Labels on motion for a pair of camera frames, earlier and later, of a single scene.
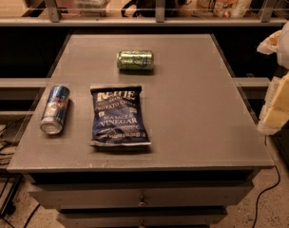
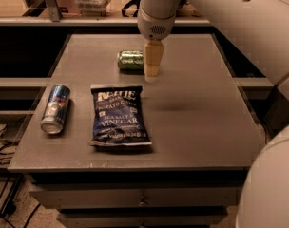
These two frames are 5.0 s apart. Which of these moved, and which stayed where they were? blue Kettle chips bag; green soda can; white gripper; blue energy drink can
Moved: white gripper
Stayed: blue Kettle chips bag; blue energy drink can; green soda can
